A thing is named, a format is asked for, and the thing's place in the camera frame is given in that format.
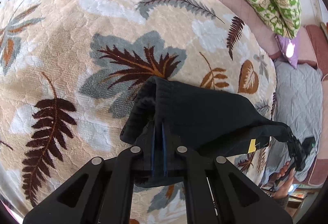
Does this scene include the pink quilted bed sheet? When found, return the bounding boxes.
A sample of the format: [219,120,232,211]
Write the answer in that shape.
[219,0,327,186]

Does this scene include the grey quilted blanket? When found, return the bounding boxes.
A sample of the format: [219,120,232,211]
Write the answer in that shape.
[274,59,323,182]

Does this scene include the leaf-patterned plush blanket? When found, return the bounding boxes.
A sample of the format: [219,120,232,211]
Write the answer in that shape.
[1,0,276,216]

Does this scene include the purple floral pillow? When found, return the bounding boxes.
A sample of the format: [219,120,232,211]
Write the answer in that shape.
[275,31,300,69]

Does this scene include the black pants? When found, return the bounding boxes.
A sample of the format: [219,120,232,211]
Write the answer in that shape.
[120,75,293,188]

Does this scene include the person's right hand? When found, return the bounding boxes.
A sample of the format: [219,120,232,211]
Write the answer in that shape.
[269,161,295,210]

